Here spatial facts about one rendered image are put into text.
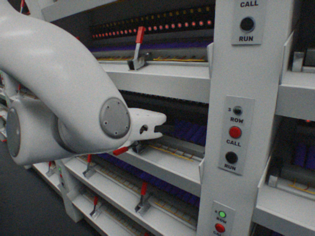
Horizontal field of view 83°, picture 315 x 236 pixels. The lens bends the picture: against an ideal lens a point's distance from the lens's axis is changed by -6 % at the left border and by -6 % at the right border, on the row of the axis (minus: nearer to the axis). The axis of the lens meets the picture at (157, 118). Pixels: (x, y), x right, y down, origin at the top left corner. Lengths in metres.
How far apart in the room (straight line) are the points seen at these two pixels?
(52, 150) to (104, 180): 0.47
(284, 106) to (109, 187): 0.56
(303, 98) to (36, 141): 0.32
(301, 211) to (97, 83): 0.34
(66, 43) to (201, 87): 0.21
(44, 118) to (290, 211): 0.37
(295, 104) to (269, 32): 0.10
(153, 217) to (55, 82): 0.46
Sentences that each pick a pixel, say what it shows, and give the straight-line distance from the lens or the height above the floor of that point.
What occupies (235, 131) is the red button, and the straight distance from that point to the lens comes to 0.30.
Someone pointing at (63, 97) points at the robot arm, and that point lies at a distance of 0.19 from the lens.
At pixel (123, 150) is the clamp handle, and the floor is 0.55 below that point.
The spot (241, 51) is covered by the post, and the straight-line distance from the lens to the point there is 0.29.
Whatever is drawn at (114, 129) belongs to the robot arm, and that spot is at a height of 0.67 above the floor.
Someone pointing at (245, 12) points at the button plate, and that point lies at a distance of 0.30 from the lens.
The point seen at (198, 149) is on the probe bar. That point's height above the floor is 0.56.
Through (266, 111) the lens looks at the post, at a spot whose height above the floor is 0.67.
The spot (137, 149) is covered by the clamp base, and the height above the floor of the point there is 0.54.
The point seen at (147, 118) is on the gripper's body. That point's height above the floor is 0.64.
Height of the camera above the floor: 0.74
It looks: 18 degrees down
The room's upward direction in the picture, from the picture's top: straight up
